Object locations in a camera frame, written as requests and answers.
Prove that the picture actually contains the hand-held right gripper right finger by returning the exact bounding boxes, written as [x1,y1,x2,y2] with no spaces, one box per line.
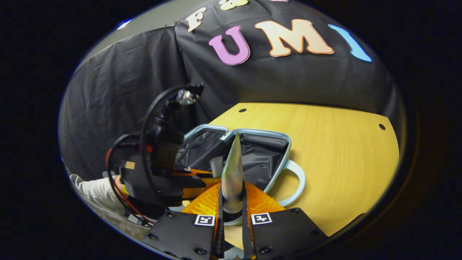
[240,182,330,260]

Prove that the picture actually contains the black cable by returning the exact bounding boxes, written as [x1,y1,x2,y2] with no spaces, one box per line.
[139,84,193,203]

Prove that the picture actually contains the black backdrop cloth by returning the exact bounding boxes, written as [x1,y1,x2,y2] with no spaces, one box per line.
[58,0,401,181]

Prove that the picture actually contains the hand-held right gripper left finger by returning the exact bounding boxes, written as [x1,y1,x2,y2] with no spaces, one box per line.
[140,182,225,260]

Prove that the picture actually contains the red cable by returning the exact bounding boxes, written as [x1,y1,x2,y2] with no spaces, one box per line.
[105,144,156,226]

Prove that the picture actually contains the silver skin care sachet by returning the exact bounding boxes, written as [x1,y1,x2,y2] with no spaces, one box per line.
[210,155,225,178]
[221,133,244,214]

